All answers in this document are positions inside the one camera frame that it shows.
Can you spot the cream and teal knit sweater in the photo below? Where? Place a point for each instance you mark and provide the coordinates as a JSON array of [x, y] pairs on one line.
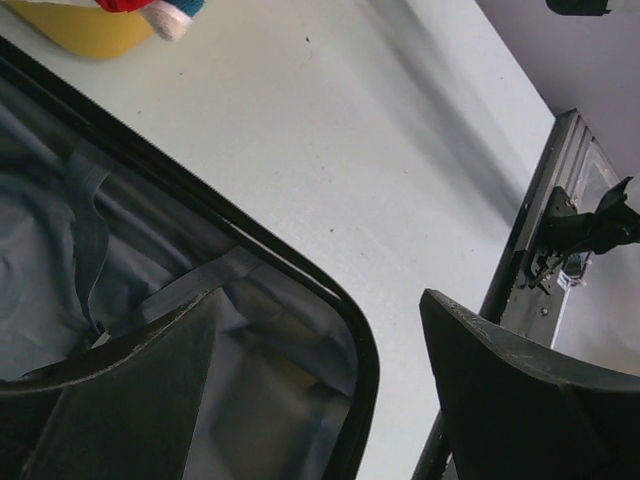
[[171, 19]]

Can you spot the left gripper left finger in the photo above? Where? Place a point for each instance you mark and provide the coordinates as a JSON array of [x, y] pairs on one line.
[[123, 410]]

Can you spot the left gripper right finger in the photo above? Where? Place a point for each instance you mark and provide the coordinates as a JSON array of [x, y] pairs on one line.
[[514, 409]]

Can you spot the yellow plastic basket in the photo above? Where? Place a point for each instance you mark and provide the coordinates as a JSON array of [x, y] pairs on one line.
[[83, 28]]

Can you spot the red item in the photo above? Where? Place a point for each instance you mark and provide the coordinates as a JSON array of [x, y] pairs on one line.
[[122, 6]]

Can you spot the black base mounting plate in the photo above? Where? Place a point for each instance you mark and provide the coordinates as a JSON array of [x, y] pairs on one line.
[[547, 253]]

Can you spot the space print kids suitcase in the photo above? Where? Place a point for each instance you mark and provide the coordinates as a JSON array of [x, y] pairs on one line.
[[103, 234]]

